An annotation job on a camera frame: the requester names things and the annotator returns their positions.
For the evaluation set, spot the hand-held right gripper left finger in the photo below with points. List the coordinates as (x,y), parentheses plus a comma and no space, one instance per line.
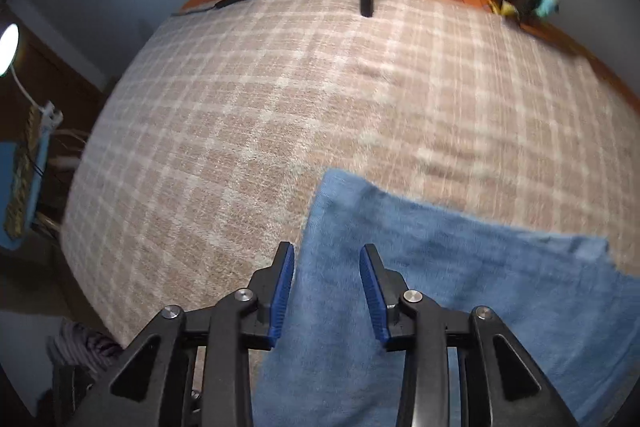
(280,302)

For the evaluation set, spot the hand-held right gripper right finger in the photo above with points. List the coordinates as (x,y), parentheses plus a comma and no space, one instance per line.
(372,297)

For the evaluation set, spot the white gooseneck lamp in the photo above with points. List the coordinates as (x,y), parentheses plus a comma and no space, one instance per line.
(7,44)

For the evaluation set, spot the beige plaid blanket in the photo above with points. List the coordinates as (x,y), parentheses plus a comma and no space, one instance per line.
(250,107)

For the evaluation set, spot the grey striped cloth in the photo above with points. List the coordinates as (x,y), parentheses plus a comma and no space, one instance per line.
(85,344)

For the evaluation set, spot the blue towel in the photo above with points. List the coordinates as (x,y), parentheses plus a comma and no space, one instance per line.
(450,267)

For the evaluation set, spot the light blue panel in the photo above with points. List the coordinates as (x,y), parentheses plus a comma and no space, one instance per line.
(42,167)

